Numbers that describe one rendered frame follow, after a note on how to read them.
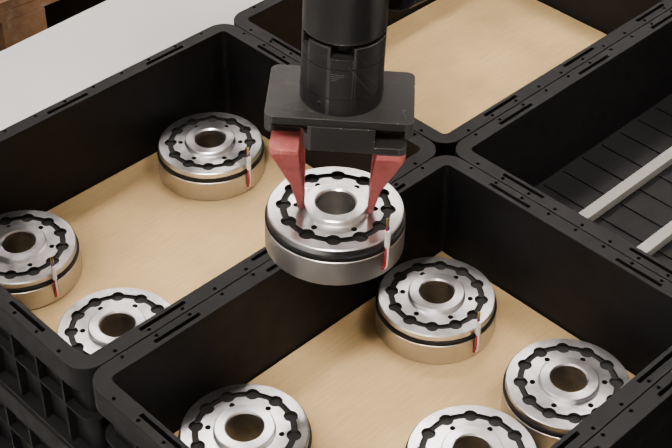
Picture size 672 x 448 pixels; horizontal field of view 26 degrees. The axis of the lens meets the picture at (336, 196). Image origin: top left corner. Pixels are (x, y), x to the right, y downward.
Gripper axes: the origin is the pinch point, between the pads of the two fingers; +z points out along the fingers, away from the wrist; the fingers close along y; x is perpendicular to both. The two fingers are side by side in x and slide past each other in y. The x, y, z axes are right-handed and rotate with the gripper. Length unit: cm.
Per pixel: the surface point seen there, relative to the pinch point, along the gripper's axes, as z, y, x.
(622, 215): 19.9, -26.7, -25.4
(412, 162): 10.6, -6.1, -19.3
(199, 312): 11.7, 10.2, 0.6
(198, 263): 21.4, 12.6, -16.4
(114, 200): 21.5, 21.8, -24.9
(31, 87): 34, 39, -62
